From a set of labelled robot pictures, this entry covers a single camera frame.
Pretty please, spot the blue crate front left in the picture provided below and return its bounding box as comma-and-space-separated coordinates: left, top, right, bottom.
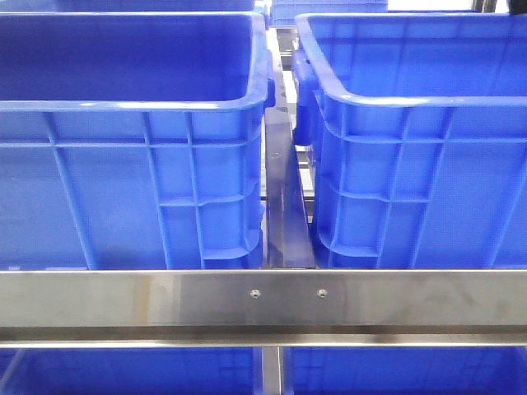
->
1, 12, 274, 271

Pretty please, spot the blue crate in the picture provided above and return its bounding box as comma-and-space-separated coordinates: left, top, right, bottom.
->
1, 0, 270, 13
1, 347, 263, 394
1, 12, 274, 271
271, 0, 388, 26
292, 12, 526, 269
285, 346, 526, 394

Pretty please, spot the blue crate front right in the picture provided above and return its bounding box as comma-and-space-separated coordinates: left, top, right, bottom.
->
292, 12, 526, 269

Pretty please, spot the blue crate lower left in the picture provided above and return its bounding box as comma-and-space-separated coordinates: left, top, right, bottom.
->
1, 347, 263, 394

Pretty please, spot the blue crate rear right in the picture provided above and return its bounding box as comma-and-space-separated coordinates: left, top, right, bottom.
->
271, 0, 388, 26

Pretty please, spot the blue crate lower right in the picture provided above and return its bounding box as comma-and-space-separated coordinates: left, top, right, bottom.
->
285, 346, 526, 394

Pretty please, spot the blue crate rear left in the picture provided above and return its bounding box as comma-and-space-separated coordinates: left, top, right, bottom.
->
1, 0, 270, 13

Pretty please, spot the steel centre divider rail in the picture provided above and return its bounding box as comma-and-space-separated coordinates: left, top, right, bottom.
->
263, 26, 316, 270

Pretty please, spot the steel shelf front rail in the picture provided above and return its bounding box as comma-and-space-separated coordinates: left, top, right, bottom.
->
1, 269, 526, 348

